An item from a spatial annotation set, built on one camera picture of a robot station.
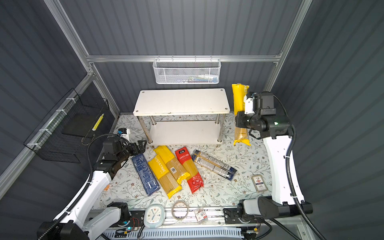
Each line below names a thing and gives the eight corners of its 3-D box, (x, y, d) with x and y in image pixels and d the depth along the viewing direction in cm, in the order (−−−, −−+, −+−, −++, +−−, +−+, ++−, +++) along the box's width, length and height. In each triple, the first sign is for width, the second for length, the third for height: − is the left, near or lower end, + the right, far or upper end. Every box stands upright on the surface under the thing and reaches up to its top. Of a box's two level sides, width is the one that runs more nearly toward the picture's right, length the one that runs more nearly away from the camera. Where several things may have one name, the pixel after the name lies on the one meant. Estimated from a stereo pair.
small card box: (257, 192, 83) (258, 191, 81) (250, 176, 89) (252, 175, 87) (266, 191, 84) (268, 190, 82) (259, 175, 90) (260, 173, 88)
